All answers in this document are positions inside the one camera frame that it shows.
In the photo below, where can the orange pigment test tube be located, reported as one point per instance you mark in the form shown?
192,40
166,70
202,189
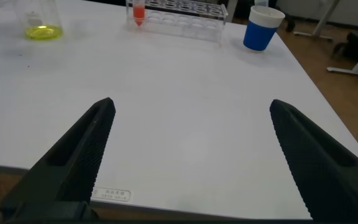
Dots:
139,14

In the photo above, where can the clear glass beaker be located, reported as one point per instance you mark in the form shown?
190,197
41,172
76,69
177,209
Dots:
42,32

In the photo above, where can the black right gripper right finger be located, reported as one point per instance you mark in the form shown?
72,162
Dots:
322,165

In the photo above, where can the white table label sticker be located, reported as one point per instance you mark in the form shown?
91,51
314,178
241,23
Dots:
112,194

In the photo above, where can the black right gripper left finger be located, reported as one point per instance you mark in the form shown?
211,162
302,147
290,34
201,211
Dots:
70,168

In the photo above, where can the clear acrylic test tube rack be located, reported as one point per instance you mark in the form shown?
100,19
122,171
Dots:
185,21

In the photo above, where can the blue white paper cup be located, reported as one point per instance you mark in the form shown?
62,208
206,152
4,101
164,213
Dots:
259,34

